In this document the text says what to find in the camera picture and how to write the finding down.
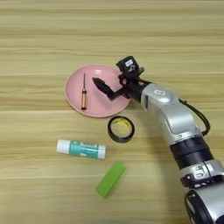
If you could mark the white teal glue stick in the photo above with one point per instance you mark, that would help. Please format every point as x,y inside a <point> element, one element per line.
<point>81,148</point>

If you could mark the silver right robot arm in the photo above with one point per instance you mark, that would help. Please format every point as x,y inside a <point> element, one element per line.
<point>178,116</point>

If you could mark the black tape roll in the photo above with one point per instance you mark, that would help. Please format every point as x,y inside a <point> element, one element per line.
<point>111,134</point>

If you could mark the pink round plate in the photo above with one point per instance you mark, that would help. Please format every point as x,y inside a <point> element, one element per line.
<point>96,105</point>

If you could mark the small black box white label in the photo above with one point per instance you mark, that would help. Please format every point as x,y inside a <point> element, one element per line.
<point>129,66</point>

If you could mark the green rectangular block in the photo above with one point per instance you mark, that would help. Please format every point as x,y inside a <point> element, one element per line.
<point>110,180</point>

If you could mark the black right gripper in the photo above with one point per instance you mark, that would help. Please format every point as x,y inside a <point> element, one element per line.
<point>134,87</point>

